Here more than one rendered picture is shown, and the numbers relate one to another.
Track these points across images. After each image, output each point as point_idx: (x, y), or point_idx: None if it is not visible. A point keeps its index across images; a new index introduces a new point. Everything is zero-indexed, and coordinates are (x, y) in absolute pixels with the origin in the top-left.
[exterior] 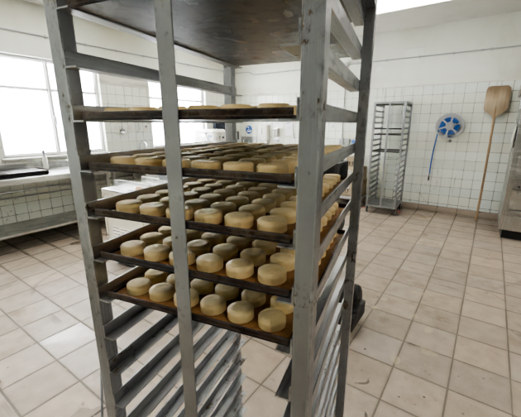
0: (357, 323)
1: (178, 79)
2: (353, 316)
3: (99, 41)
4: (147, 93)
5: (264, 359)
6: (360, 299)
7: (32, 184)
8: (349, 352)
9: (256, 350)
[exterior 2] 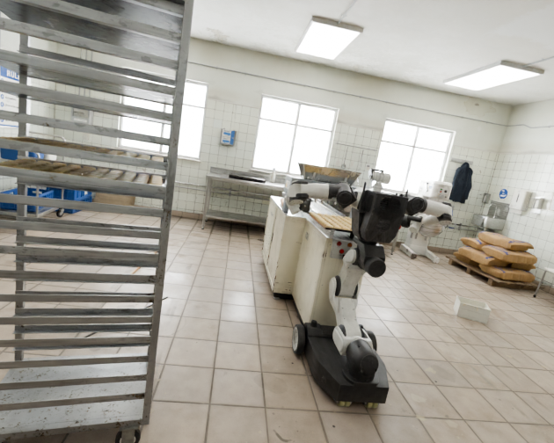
0: (358, 402)
1: (105, 66)
2: (346, 384)
3: (347, 89)
4: (380, 135)
5: (243, 360)
6: (367, 373)
7: (261, 191)
8: (314, 414)
9: (249, 352)
